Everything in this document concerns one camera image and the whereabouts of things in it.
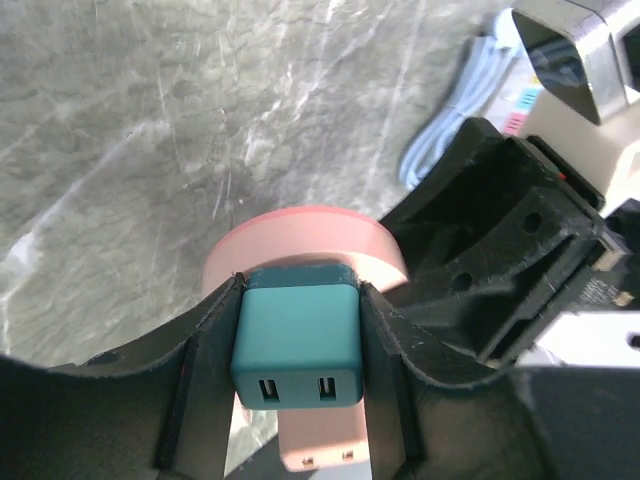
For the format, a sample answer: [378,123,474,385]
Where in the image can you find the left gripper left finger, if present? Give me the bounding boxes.
[1,276,244,479]

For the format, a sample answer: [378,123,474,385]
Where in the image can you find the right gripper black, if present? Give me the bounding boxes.
[382,118,639,365]

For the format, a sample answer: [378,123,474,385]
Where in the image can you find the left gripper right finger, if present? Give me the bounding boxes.
[360,284,639,479]

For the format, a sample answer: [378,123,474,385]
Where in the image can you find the pink round power strip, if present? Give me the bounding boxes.
[201,206,409,296]

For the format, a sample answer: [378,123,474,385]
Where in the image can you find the teal dual USB charger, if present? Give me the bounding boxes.
[231,263,363,410]

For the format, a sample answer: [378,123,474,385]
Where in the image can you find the white power strip coloured sockets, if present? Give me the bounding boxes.
[486,59,543,135]

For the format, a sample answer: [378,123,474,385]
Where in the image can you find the blue coiled cable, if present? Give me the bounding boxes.
[398,9,526,191]

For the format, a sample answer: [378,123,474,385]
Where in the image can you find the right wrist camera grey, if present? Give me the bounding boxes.
[512,0,639,125]

